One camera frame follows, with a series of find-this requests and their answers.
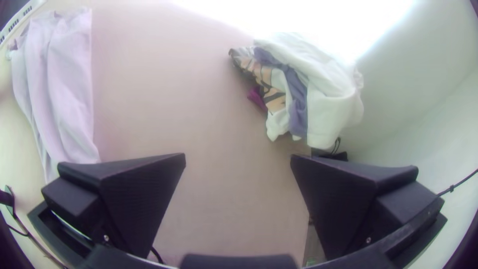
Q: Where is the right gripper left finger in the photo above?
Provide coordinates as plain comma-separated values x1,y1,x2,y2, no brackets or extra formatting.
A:
41,152,187,259

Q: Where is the pale pink t-shirt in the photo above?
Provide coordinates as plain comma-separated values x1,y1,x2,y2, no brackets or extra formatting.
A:
6,7,102,184

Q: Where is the white laundry basket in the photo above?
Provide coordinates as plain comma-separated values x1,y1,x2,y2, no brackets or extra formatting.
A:
0,0,46,46

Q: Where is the black cable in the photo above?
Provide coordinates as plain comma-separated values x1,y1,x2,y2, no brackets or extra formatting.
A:
0,185,69,269
437,168,478,198

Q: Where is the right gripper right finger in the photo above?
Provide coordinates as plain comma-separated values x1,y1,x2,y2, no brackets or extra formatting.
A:
290,154,445,261

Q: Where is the heap of clothes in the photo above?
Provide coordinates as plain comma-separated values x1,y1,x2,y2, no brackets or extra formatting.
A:
228,32,365,150

